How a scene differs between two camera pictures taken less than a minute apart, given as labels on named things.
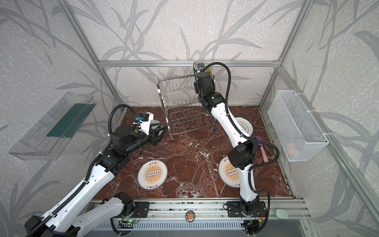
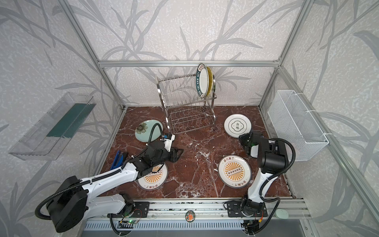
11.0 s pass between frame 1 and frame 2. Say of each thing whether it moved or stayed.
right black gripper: moved
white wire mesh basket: stayed
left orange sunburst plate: stayed
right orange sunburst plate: stayed
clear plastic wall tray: stayed
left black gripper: moved
